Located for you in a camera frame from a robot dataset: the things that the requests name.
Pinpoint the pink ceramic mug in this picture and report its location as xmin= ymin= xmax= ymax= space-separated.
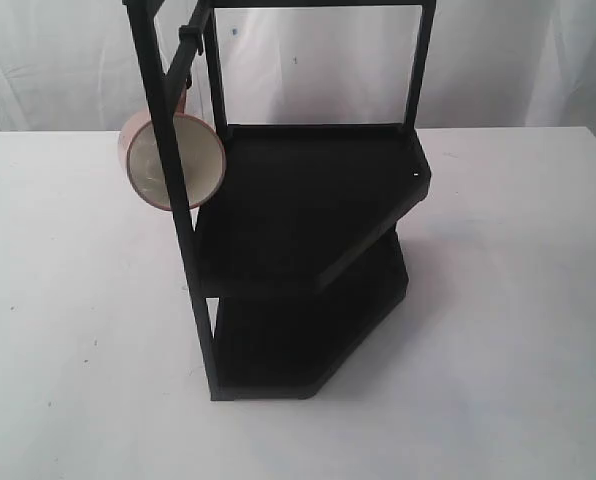
xmin=117 ymin=90 xmax=226 ymax=211

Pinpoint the black two-tier shelf rack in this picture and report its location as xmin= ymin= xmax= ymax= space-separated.
xmin=125 ymin=1 xmax=436 ymax=401

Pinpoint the white backdrop curtain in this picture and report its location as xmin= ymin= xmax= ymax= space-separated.
xmin=0 ymin=1 xmax=596 ymax=136

